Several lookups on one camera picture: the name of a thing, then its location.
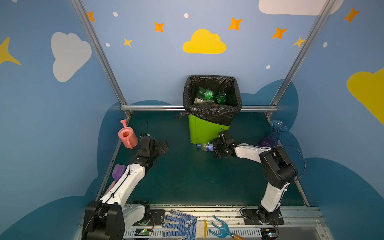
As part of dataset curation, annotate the blue cap water bottle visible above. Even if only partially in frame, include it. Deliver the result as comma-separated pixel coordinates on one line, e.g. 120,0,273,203
197,143,214,152

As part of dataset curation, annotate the green sprite bottle yellow cap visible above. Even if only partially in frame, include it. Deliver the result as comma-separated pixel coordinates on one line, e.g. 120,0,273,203
196,87,216,100

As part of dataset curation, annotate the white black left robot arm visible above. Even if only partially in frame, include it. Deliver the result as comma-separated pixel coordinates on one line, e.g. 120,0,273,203
81,137,169,240

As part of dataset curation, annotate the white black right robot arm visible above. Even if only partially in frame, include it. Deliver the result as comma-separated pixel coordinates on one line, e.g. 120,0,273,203
209,131,298,223

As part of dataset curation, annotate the green plastic bin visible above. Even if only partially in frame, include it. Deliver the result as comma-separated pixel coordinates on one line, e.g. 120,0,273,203
189,115,230,144

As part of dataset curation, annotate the black bin liner bag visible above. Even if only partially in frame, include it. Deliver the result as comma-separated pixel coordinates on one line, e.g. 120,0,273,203
176,75,243,126

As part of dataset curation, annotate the pink plastic watering can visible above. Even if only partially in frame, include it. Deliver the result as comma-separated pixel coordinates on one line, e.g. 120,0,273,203
118,120,139,150

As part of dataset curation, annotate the purple pink toy shovel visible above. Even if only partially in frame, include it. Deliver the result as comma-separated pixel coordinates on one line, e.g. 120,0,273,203
106,164,127,194

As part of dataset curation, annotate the purple blue glass vase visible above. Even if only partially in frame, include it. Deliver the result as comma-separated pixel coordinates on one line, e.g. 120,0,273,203
259,120,288,148

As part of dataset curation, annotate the blue white knitted glove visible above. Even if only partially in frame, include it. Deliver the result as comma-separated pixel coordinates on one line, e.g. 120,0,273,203
162,209,207,240

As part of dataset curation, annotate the left green circuit board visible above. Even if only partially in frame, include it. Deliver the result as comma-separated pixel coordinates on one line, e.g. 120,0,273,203
134,229,153,237

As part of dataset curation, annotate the green circuit board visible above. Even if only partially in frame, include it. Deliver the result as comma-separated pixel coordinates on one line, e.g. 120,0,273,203
134,229,153,237
261,228,279,240

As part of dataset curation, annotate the teal garden hand rake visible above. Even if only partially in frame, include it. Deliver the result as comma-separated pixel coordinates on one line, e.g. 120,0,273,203
209,215,244,240

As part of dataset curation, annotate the right green circuit board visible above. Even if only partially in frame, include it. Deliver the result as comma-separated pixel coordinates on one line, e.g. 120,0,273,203
261,228,279,240

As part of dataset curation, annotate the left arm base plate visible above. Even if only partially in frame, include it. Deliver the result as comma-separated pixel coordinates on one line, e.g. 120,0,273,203
138,210,166,226

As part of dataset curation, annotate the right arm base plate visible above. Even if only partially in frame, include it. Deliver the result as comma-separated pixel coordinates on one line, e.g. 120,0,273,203
240,208,285,225

